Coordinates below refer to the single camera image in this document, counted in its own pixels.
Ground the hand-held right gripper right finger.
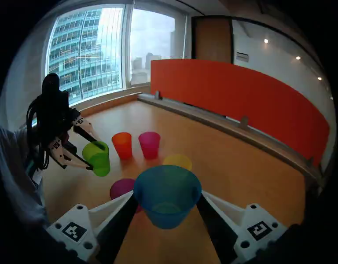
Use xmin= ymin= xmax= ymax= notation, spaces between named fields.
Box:
xmin=196 ymin=191 xmax=288 ymax=264

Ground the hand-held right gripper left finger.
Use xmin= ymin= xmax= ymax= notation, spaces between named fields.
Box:
xmin=46 ymin=190 xmax=139 ymax=264

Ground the pink plastic cup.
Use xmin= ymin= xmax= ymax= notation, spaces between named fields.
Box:
xmin=138 ymin=132 xmax=161 ymax=160

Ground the purple plastic cup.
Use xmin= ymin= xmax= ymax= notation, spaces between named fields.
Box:
xmin=109 ymin=178 xmax=143 ymax=214

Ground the red desk screen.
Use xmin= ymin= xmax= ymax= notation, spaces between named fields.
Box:
xmin=138 ymin=59 xmax=331 ymax=182

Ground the yellow plastic cup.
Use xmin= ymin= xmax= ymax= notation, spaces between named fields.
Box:
xmin=162 ymin=154 xmax=192 ymax=172

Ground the black cable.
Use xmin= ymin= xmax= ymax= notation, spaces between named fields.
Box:
xmin=26 ymin=99 xmax=50 ymax=170

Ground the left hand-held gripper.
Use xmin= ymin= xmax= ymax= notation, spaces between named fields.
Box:
xmin=26 ymin=73 xmax=105 ymax=171

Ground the blue plastic cup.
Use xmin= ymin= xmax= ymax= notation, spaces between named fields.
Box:
xmin=133 ymin=165 xmax=202 ymax=230

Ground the person's body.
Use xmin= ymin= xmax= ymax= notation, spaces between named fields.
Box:
xmin=0 ymin=125 xmax=48 ymax=226

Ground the green plastic cup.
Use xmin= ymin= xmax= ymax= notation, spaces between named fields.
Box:
xmin=82 ymin=141 xmax=111 ymax=177

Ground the orange plastic cup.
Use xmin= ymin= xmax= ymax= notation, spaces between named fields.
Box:
xmin=111 ymin=132 xmax=132 ymax=160

